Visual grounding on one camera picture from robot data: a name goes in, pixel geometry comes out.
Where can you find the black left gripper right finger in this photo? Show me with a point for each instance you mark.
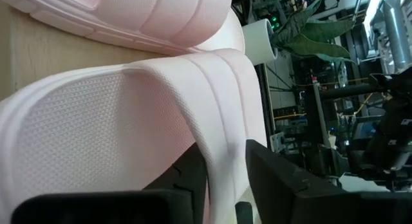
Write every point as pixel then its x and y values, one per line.
pixel 289 198

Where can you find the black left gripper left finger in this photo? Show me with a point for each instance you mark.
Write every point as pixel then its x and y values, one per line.
pixel 180 185

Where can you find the pink foam slide sandal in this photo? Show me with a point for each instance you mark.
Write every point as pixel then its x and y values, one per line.
pixel 96 121
pixel 145 18

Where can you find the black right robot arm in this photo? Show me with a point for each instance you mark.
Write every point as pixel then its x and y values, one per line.
pixel 396 137

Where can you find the green plant in white pot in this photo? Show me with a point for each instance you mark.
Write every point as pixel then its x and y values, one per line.
pixel 257 40

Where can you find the black aluminium table frame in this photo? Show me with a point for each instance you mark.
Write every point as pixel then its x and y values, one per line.
pixel 267 98

